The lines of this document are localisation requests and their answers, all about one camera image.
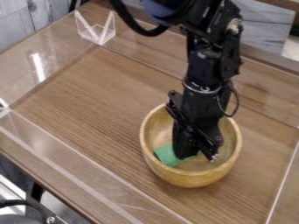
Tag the black table leg bracket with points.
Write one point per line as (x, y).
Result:
(37, 209)

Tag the green rectangular block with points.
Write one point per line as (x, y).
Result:
(165, 155)

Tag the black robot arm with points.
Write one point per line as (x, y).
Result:
(213, 25)

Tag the clear acrylic tray walls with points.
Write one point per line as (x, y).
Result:
(79, 98)

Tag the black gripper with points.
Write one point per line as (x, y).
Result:
(197, 112)

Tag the clear acrylic corner bracket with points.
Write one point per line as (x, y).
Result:
(99, 34)

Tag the brown wooden bowl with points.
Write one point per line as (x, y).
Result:
(198, 172)

